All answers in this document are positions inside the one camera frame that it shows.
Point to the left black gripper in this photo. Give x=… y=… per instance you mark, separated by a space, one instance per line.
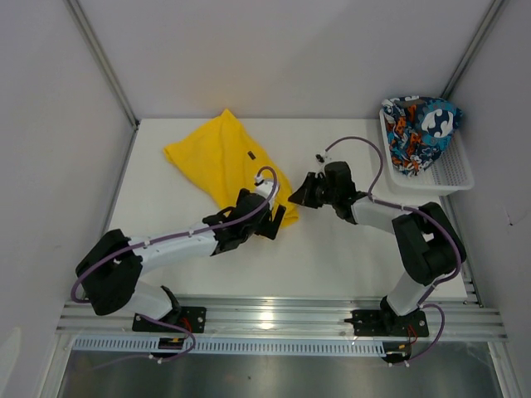
x=272 y=226

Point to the aluminium frame post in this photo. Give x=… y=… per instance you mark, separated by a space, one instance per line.
x=478 y=39
x=88 y=34

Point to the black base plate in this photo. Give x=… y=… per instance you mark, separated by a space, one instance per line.
x=192 y=319
x=380 y=323

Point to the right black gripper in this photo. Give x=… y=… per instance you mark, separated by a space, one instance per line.
x=304 y=195

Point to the left aluminium frame post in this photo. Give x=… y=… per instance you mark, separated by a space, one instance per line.
x=88 y=34

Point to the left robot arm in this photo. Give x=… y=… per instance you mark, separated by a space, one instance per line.
x=109 y=277

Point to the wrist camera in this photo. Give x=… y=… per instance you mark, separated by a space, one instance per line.
x=267 y=188
x=323 y=157

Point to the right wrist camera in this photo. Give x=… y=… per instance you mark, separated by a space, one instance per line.
x=323 y=157

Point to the yellow shorts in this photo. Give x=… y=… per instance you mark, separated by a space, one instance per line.
x=221 y=158

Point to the patterned blue orange shorts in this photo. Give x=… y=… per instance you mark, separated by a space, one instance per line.
x=419 y=129

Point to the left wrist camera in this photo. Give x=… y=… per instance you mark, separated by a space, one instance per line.
x=267 y=188

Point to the right aluminium frame post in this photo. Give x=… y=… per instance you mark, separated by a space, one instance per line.
x=478 y=39

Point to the aluminium mounting rail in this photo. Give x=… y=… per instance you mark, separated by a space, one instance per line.
x=292 y=318

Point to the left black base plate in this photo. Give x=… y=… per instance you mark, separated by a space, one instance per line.
x=192 y=319

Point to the white slotted cable duct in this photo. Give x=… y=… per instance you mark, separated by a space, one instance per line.
x=241 y=346

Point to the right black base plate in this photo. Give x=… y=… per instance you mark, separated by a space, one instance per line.
x=380 y=323

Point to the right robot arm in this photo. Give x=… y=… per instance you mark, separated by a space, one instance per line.
x=430 y=250

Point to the white plastic basket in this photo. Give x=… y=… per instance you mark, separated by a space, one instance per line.
x=450 y=173

